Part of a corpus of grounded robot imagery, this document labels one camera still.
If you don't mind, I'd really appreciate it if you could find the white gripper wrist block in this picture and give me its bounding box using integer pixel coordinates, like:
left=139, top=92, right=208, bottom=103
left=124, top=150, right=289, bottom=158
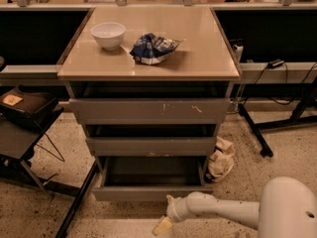
left=152, top=194, right=188, bottom=236

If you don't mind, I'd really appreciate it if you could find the grey bottom drawer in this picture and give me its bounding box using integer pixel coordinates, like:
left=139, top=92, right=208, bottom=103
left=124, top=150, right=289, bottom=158
left=92, top=157, right=212, bottom=201

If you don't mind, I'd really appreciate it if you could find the grey drawer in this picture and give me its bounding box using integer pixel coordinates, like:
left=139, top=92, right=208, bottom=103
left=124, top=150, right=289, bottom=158
left=92, top=157, right=212, bottom=201
left=69, top=81, right=229, bottom=125
left=86, top=124, right=217, bottom=157

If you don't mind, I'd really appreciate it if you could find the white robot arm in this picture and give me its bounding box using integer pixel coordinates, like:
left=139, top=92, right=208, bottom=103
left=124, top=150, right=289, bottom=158
left=153, top=177, right=317, bottom=238

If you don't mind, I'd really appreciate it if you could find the grey middle drawer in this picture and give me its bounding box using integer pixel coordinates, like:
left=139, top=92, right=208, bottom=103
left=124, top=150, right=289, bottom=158
left=86, top=124, right=217, bottom=157

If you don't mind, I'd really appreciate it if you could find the grey top drawer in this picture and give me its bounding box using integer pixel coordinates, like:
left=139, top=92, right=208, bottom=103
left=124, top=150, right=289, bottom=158
left=69, top=81, right=229, bottom=125

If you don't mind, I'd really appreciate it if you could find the beige top drawer cabinet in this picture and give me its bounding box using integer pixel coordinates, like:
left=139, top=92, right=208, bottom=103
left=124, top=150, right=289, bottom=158
left=58, top=5, right=241, bottom=81

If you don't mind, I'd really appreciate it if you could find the crumpled beige cloth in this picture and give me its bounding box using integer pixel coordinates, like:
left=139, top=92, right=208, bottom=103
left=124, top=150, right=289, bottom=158
left=206, top=137, right=235, bottom=182

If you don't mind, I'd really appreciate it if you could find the black floor bar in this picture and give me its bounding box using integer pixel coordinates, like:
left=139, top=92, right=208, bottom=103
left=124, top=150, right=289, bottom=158
left=54, top=163, right=98, bottom=238

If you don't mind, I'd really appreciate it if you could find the black table leg stand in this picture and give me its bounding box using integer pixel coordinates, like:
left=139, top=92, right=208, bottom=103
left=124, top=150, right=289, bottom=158
left=238, top=77, right=317, bottom=158

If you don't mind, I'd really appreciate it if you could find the crumpled blue chip bag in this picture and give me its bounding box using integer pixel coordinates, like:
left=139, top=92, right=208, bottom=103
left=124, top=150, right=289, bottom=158
left=130, top=33, right=181, bottom=65

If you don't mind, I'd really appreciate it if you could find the black tray with label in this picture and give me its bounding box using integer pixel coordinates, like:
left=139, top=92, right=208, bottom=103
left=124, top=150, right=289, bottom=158
left=0, top=85, right=58, bottom=128

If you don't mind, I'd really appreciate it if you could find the white bowl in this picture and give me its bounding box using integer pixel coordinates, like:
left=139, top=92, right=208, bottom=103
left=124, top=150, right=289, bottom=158
left=91, top=22, right=126, bottom=50

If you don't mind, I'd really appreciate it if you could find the black power adapter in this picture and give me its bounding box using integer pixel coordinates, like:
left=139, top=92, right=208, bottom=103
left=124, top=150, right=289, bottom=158
left=266, top=59, right=284, bottom=69

